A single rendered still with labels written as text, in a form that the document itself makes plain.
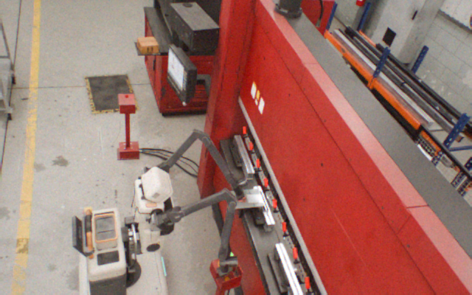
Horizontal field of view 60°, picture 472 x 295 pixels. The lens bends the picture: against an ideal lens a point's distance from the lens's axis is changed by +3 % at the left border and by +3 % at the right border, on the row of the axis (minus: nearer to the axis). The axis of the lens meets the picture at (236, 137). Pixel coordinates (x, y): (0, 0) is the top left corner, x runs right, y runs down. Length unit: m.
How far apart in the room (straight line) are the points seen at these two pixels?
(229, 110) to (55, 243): 2.02
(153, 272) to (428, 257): 2.45
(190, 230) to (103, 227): 1.31
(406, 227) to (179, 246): 2.74
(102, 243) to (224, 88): 1.58
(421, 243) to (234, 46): 2.17
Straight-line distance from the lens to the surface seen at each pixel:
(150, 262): 3.66
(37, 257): 4.17
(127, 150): 4.80
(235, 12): 3.17
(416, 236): 1.70
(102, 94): 5.86
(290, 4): 2.92
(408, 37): 7.39
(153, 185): 2.73
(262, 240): 3.16
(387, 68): 4.61
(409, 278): 1.82
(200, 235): 4.18
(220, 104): 3.60
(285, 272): 2.95
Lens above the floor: 3.39
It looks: 40 degrees down
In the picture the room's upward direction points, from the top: 12 degrees clockwise
